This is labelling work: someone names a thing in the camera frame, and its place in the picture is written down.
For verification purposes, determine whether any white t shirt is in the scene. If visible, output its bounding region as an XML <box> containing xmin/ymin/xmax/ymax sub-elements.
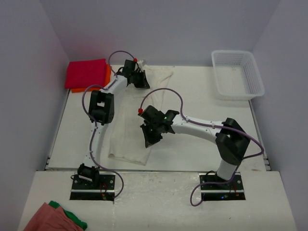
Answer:
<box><xmin>108</xmin><ymin>65</ymin><xmax>173</xmax><ymax>165</ymax></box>

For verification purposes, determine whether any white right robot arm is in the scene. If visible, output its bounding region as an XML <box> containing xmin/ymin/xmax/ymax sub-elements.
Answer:
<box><xmin>138</xmin><ymin>105</ymin><xmax>250</xmax><ymax>189</ymax></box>

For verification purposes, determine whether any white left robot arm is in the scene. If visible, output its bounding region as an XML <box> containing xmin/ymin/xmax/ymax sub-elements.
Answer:
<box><xmin>77</xmin><ymin>58</ymin><xmax>150</xmax><ymax>189</ymax></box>

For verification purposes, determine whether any folded orange t shirt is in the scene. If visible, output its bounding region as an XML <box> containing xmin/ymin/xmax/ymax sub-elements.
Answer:
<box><xmin>71</xmin><ymin>64</ymin><xmax>111</xmax><ymax>93</ymax></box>

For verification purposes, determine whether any folded pink t shirt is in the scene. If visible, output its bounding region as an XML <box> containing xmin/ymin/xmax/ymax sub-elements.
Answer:
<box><xmin>64</xmin><ymin>58</ymin><xmax>106</xmax><ymax>89</ymax></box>

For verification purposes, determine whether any white plastic basket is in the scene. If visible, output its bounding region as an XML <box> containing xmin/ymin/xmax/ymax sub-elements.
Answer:
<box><xmin>211</xmin><ymin>50</ymin><xmax>265</xmax><ymax>101</ymax></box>

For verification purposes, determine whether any green cloth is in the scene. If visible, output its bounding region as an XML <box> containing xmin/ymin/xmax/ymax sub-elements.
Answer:
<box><xmin>49</xmin><ymin>201</ymin><xmax>88</xmax><ymax>231</ymax></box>

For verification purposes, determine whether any salmon pink cloth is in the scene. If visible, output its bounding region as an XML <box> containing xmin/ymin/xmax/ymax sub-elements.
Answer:
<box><xmin>24</xmin><ymin>203</ymin><xmax>83</xmax><ymax>231</ymax></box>

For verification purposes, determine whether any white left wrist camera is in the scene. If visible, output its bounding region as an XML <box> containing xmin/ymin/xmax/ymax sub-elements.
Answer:
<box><xmin>133</xmin><ymin>58</ymin><xmax>145</xmax><ymax>72</ymax></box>

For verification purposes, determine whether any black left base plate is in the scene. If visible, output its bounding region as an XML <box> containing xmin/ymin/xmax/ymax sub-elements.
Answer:
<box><xmin>70</xmin><ymin>172</ymin><xmax>115</xmax><ymax>202</ymax></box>

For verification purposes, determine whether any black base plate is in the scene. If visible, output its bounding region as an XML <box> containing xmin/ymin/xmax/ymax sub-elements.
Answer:
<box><xmin>70</xmin><ymin>172</ymin><xmax>115</xmax><ymax>202</ymax></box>
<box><xmin>201</xmin><ymin>173</ymin><xmax>246</xmax><ymax>201</ymax></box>

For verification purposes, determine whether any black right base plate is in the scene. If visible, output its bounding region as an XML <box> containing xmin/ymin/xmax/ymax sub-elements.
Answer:
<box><xmin>201</xmin><ymin>173</ymin><xmax>246</xmax><ymax>201</ymax></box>

